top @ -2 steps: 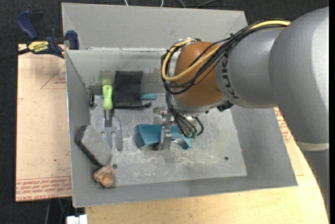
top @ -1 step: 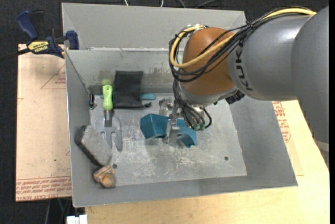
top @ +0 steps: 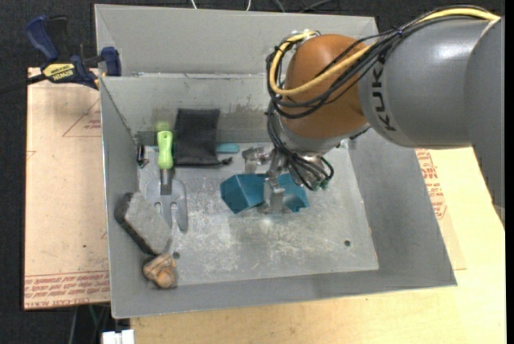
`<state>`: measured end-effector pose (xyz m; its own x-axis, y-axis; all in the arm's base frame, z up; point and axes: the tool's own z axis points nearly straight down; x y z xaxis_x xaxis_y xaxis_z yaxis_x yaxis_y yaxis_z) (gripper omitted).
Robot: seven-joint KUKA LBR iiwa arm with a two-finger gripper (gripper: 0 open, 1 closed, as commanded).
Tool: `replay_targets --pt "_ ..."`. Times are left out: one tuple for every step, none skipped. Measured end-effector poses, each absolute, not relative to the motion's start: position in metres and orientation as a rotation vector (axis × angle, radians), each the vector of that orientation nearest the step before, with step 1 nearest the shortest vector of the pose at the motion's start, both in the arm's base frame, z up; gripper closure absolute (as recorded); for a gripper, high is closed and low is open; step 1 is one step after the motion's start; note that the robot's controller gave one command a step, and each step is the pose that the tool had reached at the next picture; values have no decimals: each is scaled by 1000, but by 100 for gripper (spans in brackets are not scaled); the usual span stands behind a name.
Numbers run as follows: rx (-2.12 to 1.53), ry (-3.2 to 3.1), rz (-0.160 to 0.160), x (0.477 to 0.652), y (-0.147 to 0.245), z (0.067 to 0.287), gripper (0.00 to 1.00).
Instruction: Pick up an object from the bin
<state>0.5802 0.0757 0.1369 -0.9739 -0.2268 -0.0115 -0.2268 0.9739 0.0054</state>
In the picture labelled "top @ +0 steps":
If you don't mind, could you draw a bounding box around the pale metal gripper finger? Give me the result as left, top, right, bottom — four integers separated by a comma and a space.
256, 181, 278, 214
269, 190, 286, 215

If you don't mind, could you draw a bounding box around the shiny grey metal piece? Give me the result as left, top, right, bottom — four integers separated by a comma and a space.
241, 146, 271, 174

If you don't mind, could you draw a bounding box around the teal angular box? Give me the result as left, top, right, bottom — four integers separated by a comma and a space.
219, 172, 310, 215

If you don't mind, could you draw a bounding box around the grey metal bin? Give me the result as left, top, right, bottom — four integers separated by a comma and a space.
94, 3, 458, 320

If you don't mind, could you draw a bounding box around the dark grey cloth pouch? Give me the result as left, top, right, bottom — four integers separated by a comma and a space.
173, 108, 234, 169

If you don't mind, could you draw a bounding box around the brown cardboard board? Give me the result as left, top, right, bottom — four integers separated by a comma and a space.
22, 67, 467, 312

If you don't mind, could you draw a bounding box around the green-handled metal garden fork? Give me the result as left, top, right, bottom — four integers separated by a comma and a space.
143, 129, 190, 233

